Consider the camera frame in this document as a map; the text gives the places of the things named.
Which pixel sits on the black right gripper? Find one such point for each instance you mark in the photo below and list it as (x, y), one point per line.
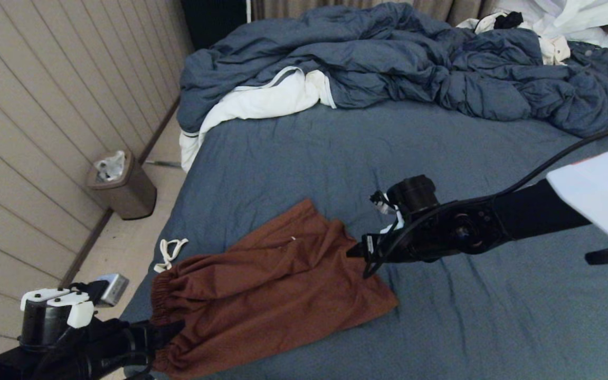
(420, 237)

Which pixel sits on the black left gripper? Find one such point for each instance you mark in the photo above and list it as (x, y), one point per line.
(72, 353)

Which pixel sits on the blue bed sheet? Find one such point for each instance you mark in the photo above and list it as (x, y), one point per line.
(441, 327)

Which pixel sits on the brown trash bin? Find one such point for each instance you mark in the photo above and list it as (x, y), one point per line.
(135, 198)

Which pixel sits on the thin metal rod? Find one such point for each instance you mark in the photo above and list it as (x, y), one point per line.
(164, 164)

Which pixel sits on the clear plastic bin bag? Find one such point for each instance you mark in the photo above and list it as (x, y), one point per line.
(111, 166)

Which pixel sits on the crumpled blue duvet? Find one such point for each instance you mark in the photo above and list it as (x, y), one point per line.
(388, 53)

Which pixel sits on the beige curtain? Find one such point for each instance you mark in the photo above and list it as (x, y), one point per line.
(283, 6)

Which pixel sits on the small black garment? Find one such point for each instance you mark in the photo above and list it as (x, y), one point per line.
(510, 20)

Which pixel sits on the cream buttoned shirt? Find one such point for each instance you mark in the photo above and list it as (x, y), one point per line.
(554, 50)

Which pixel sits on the blue denim garment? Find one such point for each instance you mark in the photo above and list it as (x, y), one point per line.
(594, 51)

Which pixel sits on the white crumpled garment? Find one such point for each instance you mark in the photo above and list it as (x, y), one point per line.
(573, 16)

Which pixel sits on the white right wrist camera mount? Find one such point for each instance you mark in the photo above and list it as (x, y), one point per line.
(396, 221)

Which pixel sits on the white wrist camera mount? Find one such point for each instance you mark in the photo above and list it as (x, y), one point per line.
(79, 314)
(396, 221)

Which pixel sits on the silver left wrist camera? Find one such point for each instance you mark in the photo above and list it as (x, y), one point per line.
(113, 289)

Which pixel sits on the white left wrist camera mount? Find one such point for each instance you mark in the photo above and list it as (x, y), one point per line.
(79, 314)

